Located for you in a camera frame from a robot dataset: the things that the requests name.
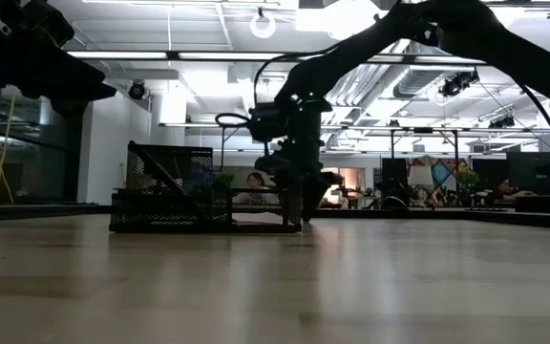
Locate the green potted plant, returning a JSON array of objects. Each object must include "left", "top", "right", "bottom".
[{"left": 455, "top": 169, "right": 481, "bottom": 207}]

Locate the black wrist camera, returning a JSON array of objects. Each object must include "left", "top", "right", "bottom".
[
  {"left": 0, "top": 0, "right": 76, "bottom": 48},
  {"left": 247, "top": 101, "right": 291, "bottom": 143}
]

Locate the white ring light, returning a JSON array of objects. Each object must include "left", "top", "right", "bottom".
[{"left": 250, "top": 8, "right": 278, "bottom": 40}]

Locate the white table lamp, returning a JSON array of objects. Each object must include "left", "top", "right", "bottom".
[{"left": 407, "top": 164, "right": 435, "bottom": 208}]

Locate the black hanging spotlight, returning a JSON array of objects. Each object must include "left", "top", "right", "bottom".
[
  {"left": 488, "top": 115, "right": 517, "bottom": 130},
  {"left": 128, "top": 79, "right": 149, "bottom": 101},
  {"left": 438, "top": 70, "right": 480, "bottom": 98}
]

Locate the black background frame stand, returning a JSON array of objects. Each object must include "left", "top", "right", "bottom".
[{"left": 388, "top": 126, "right": 461, "bottom": 160}]

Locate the person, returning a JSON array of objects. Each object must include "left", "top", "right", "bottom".
[
  {"left": 497, "top": 177, "right": 535, "bottom": 202},
  {"left": 232, "top": 171, "right": 284, "bottom": 214}
]

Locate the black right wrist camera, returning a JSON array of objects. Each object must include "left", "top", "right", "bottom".
[{"left": 247, "top": 101, "right": 291, "bottom": 143}]

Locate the colourful wall painting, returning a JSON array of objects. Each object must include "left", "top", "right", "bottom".
[{"left": 406, "top": 156, "right": 473, "bottom": 193}]

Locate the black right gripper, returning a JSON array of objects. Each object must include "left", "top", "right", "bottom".
[{"left": 267, "top": 97, "right": 346, "bottom": 224}]

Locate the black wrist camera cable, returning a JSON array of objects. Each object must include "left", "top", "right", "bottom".
[{"left": 214, "top": 47, "right": 333, "bottom": 130}]

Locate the black aluminium table frame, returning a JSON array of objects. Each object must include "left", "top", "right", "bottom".
[{"left": 0, "top": 203, "right": 550, "bottom": 231}]

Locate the black overhead frame bar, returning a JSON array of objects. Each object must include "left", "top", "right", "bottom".
[{"left": 67, "top": 49, "right": 550, "bottom": 67}]

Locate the black computer monitor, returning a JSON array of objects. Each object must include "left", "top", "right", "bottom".
[{"left": 381, "top": 157, "right": 408, "bottom": 192}]

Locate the large black monitor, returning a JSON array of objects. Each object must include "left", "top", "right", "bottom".
[{"left": 506, "top": 151, "right": 550, "bottom": 196}]

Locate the black arm base cable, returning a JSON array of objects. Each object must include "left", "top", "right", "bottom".
[{"left": 518, "top": 80, "right": 550, "bottom": 161}]

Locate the black mesh desk organizer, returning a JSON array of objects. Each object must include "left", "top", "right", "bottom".
[{"left": 108, "top": 140, "right": 304, "bottom": 235}]

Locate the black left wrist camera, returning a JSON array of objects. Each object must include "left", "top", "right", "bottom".
[{"left": 0, "top": 0, "right": 76, "bottom": 48}]

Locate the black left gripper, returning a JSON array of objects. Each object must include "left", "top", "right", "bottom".
[{"left": 0, "top": 28, "right": 117, "bottom": 116}]

